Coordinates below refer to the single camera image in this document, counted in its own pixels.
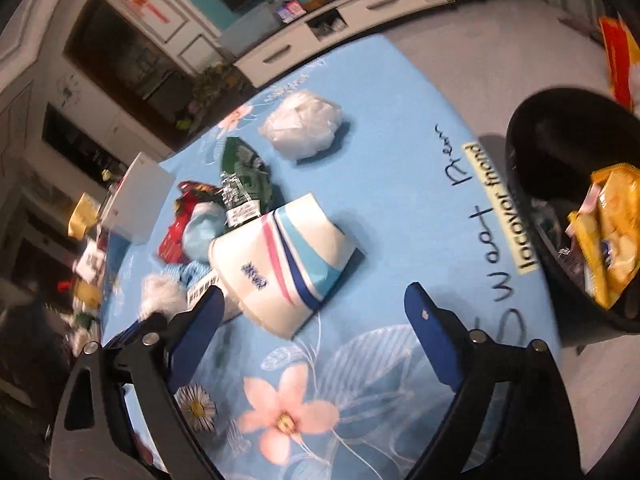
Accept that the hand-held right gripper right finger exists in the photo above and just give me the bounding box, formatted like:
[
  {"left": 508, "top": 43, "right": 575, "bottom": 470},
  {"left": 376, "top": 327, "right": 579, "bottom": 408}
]
[{"left": 404, "top": 282, "right": 586, "bottom": 480}]

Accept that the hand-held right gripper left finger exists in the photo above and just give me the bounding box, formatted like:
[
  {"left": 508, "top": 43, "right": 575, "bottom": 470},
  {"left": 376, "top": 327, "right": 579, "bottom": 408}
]
[{"left": 49, "top": 285, "right": 226, "bottom": 480}]

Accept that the white tissue wad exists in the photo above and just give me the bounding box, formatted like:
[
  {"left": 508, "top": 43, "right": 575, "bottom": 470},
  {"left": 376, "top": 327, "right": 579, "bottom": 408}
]
[{"left": 140, "top": 274, "right": 188, "bottom": 318}]

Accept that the light blue wrapper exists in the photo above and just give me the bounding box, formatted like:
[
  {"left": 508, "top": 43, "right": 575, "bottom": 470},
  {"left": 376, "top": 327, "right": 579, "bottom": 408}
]
[{"left": 177, "top": 260, "right": 223, "bottom": 306}]

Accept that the blue face mask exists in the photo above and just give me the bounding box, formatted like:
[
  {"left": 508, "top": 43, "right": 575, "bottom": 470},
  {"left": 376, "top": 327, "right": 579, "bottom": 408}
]
[{"left": 181, "top": 202, "right": 228, "bottom": 263}]

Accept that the red snack wrapper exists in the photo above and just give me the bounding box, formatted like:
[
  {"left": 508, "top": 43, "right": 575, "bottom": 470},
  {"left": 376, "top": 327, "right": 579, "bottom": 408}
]
[{"left": 157, "top": 180, "right": 223, "bottom": 263}]

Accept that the white striped tissue pack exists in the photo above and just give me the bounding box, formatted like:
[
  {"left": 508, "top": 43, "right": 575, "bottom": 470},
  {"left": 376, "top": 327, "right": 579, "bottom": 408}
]
[{"left": 207, "top": 192, "right": 358, "bottom": 338}]

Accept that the green wrapper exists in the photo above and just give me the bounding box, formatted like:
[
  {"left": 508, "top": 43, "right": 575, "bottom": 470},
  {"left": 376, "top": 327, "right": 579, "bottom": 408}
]
[{"left": 217, "top": 136, "right": 275, "bottom": 228}]

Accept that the yellow snack packet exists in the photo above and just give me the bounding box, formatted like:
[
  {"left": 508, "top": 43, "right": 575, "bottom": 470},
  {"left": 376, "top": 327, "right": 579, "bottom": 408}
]
[{"left": 566, "top": 162, "right": 640, "bottom": 310}]

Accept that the white tissue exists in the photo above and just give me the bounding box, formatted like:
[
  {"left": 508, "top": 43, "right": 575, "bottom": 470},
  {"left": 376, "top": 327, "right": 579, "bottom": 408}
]
[{"left": 257, "top": 89, "right": 346, "bottom": 161}]

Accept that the black trash bin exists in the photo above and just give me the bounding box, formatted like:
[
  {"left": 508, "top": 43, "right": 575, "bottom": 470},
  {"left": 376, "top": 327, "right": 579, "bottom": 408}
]
[{"left": 505, "top": 87, "right": 640, "bottom": 336}]

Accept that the white box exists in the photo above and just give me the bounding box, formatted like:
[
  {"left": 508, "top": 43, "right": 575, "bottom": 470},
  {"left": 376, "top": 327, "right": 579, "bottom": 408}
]
[{"left": 100, "top": 151, "right": 173, "bottom": 245}]

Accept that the blue floral tablecloth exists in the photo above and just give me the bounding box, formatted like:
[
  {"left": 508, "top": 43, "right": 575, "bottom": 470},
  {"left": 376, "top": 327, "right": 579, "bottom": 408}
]
[{"left": 97, "top": 35, "right": 563, "bottom": 480}]

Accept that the dark leafy potted plant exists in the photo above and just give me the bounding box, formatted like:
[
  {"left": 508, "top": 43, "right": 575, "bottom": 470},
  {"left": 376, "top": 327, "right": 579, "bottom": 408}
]
[{"left": 177, "top": 62, "right": 246, "bottom": 131}]

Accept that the small printed card stand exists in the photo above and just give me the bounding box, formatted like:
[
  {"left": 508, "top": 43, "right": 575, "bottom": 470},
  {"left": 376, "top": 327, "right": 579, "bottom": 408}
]
[{"left": 277, "top": 0, "right": 307, "bottom": 22}]

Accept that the white tv cabinet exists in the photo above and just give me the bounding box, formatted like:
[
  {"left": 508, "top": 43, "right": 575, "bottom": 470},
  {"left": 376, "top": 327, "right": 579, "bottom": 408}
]
[{"left": 232, "top": 0, "right": 488, "bottom": 88}]

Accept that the red yellow shopping bag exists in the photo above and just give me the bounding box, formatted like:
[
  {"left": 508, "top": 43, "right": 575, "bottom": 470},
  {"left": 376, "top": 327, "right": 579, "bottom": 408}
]
[{"left": 599, "top": 15, "right": 640, "bottom": 111}]

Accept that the white wall cabinet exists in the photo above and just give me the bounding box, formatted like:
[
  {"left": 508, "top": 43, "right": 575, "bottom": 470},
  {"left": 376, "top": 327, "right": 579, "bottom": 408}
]
[{"left": 0, "top": 0, "right": 221, "bottom": 261}]

